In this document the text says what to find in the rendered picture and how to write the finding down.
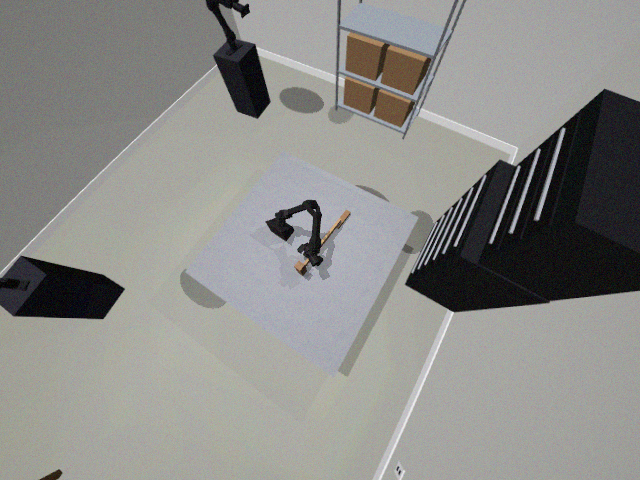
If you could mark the long wooden rail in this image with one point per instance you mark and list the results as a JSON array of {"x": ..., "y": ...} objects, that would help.
[{"x": 325, "y": 238}]

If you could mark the brown wooden post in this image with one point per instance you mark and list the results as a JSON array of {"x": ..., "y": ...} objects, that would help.
[{"x": 300, "y": 267}]

